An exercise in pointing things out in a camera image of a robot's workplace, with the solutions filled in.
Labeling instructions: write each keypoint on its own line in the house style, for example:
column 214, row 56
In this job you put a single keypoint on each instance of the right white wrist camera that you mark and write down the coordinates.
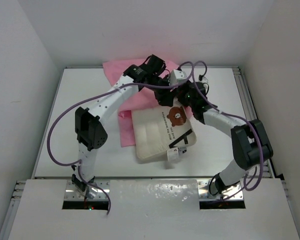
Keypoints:
column 203, row 79

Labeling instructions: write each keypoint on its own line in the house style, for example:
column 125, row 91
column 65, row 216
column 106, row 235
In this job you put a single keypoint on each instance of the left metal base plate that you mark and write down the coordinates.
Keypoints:
column 72, row 193

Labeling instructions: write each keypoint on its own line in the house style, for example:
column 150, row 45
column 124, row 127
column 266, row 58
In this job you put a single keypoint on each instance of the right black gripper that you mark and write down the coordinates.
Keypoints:
column 185, row 86

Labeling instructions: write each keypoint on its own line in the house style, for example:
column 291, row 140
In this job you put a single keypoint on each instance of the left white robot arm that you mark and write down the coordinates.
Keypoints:
column 90, row 121

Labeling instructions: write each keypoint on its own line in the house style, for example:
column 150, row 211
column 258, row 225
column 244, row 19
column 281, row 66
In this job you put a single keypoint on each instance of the cream pillow with bear print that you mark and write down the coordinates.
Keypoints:
column 158, row 129

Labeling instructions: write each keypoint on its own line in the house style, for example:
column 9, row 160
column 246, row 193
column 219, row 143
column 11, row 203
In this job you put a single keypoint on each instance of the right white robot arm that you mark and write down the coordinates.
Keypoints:
column 250, row 143

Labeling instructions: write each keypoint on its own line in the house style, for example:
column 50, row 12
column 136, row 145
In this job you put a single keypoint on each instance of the pink pillowcase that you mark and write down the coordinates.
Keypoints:
column 145, row 99

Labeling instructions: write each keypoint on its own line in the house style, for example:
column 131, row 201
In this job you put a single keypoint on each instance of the aluminium frame rail left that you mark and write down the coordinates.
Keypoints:
column 12, row 210

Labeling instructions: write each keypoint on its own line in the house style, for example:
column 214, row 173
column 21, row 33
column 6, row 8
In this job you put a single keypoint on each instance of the white front cover panel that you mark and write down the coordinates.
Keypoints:
column 152, row 210

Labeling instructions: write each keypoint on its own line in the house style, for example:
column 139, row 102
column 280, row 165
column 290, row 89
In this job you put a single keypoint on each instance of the white pillow care tag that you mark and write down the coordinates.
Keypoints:
column 173, row 154

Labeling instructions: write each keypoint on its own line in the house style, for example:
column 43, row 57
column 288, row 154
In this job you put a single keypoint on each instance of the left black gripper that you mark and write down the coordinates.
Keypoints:
column 165, row 98

